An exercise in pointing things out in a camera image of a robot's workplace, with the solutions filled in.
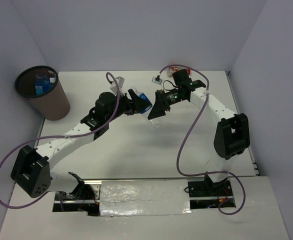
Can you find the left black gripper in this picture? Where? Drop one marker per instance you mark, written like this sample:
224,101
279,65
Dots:
141,103

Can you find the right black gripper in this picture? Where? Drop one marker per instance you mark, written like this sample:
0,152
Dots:
161,105

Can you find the blue label bottle white cap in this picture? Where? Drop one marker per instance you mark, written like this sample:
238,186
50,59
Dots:
43,83

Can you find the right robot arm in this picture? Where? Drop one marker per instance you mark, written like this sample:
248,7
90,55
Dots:
231,137

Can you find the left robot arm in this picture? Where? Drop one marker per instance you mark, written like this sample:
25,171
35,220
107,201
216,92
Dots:
33,169

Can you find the brown round waste bin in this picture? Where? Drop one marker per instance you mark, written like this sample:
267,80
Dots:
52,105

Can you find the red label bottle red cap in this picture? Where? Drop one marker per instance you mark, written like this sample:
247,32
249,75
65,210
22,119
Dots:
173,69

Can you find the silver foil tape sheet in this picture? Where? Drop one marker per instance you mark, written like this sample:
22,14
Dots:
144,198

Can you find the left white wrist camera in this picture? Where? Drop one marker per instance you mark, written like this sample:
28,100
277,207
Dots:
120,82

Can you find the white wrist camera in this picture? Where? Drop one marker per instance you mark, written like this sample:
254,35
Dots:
157,80
120,82

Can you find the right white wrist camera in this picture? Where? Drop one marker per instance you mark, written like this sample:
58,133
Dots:
157,80

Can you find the metal base rail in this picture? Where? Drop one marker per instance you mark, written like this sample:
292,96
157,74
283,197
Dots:
87,199

